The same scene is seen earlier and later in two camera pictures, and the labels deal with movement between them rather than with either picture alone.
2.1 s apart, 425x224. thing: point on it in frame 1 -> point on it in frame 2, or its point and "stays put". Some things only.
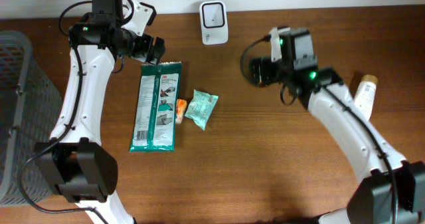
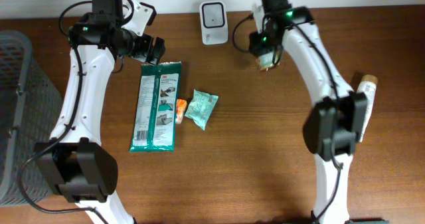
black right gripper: x=269 y=74 -> x=263 y=46
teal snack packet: x=200 y=108 stays put
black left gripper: x=142 y=53 stays put
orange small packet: x=180 y=106 stays put
